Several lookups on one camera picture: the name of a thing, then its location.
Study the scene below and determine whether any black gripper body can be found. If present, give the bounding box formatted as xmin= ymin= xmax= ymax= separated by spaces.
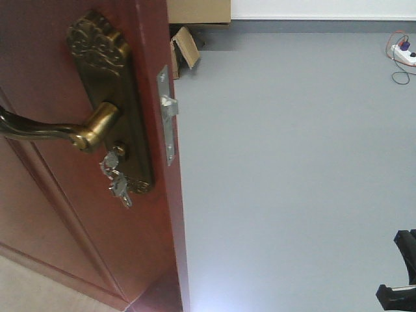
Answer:
xmin=376 ymin=229 xmax=415 ymax=311

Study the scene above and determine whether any brown wooden door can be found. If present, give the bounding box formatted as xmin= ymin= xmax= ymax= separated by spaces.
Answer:
xmin=1 ymin=1 xmax=190 ymax=311

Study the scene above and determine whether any white power strip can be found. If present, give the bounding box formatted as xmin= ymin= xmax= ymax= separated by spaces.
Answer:
xmin=391 ymin=44 xmax=416 ymax=67

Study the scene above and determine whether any silver latch plate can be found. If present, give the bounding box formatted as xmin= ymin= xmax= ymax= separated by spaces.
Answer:
xmin=157 ymin=65 xmax=179 ymax=166

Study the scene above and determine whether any silver key bunch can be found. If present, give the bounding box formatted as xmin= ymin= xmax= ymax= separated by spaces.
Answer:
xmin=99 ymin=150 xmax=133 ymax=208

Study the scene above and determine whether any open flat cardboard box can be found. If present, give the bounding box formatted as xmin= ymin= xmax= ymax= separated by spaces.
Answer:
xmin=170 ymin=26 xmax=200 ymax=80

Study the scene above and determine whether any closed cardboard box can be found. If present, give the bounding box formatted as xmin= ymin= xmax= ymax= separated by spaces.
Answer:
xmin=166 ymin=0 xmax=231 ymax=24

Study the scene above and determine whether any black thin cable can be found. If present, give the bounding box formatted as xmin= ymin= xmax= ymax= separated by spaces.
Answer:
xmin=391 ymin=66 xmax=416 ymax=86

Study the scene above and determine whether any orange cable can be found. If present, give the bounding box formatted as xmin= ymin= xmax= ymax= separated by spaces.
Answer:
xmin=385 ymin=31 xmax=416 ymax=68

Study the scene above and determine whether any brass handle backplate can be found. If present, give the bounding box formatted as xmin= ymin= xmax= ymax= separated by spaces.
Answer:
xmin=67 ymin=10 xmax=154 ymax=194

